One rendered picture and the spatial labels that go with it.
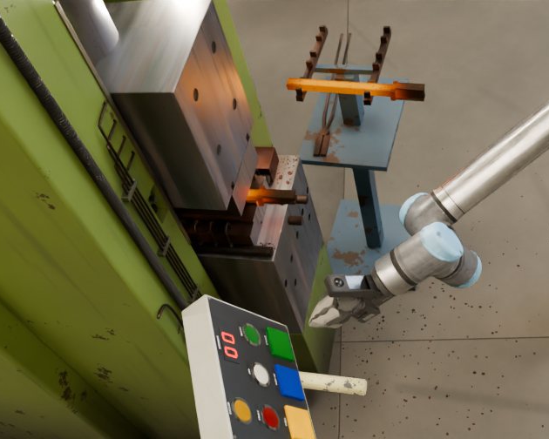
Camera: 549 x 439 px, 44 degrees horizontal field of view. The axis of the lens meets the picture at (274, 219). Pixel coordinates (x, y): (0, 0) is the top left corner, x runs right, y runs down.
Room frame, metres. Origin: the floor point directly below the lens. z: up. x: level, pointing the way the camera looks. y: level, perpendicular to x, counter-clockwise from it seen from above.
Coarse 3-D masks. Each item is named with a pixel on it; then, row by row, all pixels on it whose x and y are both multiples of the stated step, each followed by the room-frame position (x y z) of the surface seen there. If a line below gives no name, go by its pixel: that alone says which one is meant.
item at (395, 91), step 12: (288, 84) 1.57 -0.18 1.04; (300, 84) 1.56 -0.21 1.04; (312, 84) 1.54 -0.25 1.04; (324, 84) 1.52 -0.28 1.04; (336, 84) 1.50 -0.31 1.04; (348, 84) 1.48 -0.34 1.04; (360, 84) 1.47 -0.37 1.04; (372, 84) 1.45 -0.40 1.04; (384, 84) 1.43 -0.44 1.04; (396, 84) 1.40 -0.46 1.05; (408, 84) 1.39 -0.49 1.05; (420, 84) 1.37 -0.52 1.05; (384, 96) 1.41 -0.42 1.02; (396, 96) 1.40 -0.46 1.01; (408, 96) 1.38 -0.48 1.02; (420, 96) 1.36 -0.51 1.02
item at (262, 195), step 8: (248, 192) 1.25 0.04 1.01; (256, 192) 1.24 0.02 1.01; (264, 192) 1.23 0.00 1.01; (272, 192) 1.22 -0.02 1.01; (280, 192) 1.21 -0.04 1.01; (288, 192) 1.20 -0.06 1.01; (264, 200) 1.22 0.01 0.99; (272, 200) 1.21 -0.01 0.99; (280, 200) 1.20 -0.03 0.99; (288, 200) 1.19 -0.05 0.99
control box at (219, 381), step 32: (192, 320) 0.81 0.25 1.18; (224, 320) 0.79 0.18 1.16; (256, 320) 0.82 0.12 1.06; (192, 352) 0.74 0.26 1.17; (224, 352) 0.71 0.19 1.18; (256, 352) 0.73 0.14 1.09; (224, 384) 0.63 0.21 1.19; (256, 384) 0.65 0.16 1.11; (224, 416) 0.56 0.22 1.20; (256, 416) 0.57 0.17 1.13
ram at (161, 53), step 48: (192, 0) 1.36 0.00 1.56; (144, 48) 1.25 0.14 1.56; (192, 48) 1.20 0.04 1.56; (144, 96) 1.12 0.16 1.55; (192, 96) 1.13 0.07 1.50; (240, 96) 1.32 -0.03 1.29; (144, 144) 1.14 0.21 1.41; (192, 144) 1.09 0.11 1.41; (240, 144) 1.24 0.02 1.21; (192, 192) 1.12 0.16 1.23
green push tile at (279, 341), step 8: (272, 328) 0.81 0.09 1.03; (272, 336) 0.78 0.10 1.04; (280, 336) 0.79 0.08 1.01; (272, 344) 0.76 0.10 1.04; (280, 344) 0.77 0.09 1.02; (288, 344) 0.78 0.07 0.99; (272, 352) 0.74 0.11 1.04; (280, 352) 0.75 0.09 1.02; (288, 352) 0.75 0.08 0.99; (288, 360) 0.74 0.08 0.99
